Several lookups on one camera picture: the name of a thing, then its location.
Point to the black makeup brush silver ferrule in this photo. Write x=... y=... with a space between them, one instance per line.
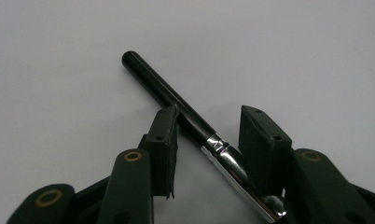
x=163 y=90

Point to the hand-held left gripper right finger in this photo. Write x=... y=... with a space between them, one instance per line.
x=263 y=152

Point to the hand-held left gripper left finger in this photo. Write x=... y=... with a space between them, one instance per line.
x=162 y=149

